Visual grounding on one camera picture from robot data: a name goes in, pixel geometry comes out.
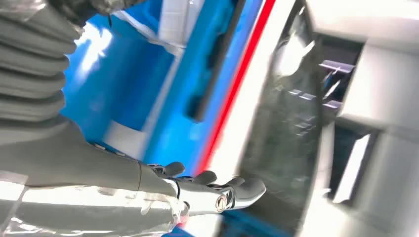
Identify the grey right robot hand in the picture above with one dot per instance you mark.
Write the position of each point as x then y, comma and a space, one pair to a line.
65, 170

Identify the blue metal shelf rack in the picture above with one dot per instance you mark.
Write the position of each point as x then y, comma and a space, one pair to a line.
131, 81

